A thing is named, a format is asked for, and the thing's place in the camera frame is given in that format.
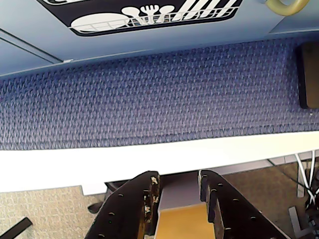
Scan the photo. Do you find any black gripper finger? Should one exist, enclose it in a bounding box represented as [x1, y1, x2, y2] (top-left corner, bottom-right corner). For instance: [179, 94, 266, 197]
[84, 170, 160, 239]
[198, 169, 287, 239]

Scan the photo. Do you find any blue dishwasher door black print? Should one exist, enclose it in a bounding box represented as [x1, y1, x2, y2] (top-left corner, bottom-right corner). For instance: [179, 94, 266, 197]
[0, 0, 290, 63]

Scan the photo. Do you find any yellow flat panel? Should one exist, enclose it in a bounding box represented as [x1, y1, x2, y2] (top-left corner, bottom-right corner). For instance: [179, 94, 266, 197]
[154, 203, 216, 239]

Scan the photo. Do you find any black flat bar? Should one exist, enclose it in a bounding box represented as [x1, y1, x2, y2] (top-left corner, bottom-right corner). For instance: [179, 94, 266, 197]
[0, 216, 32, 239]

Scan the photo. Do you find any dark brown flat block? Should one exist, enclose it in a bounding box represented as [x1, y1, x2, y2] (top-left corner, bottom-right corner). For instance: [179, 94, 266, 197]
[295, 42, 319, 109]

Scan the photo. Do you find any blue toy kitchen unit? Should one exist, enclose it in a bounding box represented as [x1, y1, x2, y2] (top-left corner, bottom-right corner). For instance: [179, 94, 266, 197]
[0, 0, 319, 78]

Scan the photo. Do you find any white cable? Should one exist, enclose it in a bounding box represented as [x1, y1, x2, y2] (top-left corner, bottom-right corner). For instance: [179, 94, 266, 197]
[295, 150, 319, 212]

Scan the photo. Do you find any gold dishwasher door handle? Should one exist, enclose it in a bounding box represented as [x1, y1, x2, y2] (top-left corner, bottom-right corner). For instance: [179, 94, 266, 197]
[264, 0, 307, 17]

